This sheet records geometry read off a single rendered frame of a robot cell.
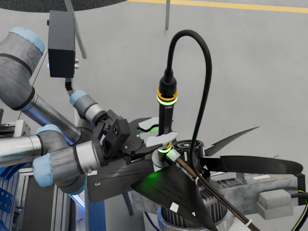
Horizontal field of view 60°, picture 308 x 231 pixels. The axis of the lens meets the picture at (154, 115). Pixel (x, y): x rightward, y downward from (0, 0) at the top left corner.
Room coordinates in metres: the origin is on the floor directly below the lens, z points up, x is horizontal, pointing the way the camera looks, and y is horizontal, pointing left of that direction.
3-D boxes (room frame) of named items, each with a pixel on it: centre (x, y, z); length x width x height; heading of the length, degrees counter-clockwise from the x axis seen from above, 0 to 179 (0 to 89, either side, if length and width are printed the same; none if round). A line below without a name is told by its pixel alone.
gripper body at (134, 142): (0.29, 0.09, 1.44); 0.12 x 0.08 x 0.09; 109
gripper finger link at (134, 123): (0.33, 0.04, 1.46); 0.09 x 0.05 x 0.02; 118
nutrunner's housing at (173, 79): (0.33, -0.03, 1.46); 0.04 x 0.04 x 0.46
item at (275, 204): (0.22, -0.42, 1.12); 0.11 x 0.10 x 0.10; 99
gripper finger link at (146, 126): (0.35, 0.00, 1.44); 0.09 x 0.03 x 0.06; 118
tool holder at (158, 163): (0.33, -0.04, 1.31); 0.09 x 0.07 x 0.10; 44
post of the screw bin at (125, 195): (0.41, 0.17, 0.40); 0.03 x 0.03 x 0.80; 24
